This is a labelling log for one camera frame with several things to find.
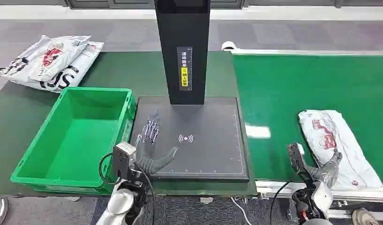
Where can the black yellow column label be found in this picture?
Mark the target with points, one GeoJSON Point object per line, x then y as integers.
{"type": "Point", "coordinates": [184, 77]}

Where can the green plastic crate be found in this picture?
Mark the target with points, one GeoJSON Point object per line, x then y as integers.
{"type": "Point", "coordinates": [86, 139]}

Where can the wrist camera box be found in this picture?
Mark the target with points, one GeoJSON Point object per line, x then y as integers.
{"type": "Point", "coordinates": [123, 158]}
{"type": "Point", "coordinates": [295, 158]}

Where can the black flat scanner base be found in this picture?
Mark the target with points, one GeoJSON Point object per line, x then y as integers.
{"type": "Point", "coordinates": [210, 139]}

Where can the green conveyor belt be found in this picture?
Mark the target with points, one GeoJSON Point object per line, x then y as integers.
{"type": "Point", "coordinates": [287, 87]}

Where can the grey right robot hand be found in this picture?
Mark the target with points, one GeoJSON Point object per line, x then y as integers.
{"type": "Point", "coordinates": [329, 170]}

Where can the grey caster wheel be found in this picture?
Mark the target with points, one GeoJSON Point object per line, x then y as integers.
{"type": "Point", "coordinates": [363, 217]}

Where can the black scanner column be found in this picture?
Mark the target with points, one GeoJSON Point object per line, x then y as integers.
{"type": "Point", "coordinates": [169, 62]}

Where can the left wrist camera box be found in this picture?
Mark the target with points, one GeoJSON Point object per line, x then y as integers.
{"type": "Point", "coordinates": [123, 158]}

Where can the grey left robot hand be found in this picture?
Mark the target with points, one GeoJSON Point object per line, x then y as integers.
{"type": "Point", "coordinates": [149, 155]}

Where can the white tape roll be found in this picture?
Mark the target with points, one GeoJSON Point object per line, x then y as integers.
{"type": "Point", "coordinates": [229, 45]}

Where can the white tape scrap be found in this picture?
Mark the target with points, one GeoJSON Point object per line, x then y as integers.
{"type": "Point", "coordinates": [206, 200]}

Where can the white parcel bag black letters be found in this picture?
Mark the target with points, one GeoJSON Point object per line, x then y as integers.
{"type": "Point", "coordinates": [76, 71]}

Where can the white parcel bag red print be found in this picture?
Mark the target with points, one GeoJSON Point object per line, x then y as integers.
{"type": "Point", "coordinates": [39, 62]}

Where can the grey parcel bag red print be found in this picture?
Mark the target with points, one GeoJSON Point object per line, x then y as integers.
{"type": "Point", "coordinates": [352, 155]}

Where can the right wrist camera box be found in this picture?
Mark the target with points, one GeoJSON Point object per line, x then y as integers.
{"type": "Point", "coordinates": [295, 158]}

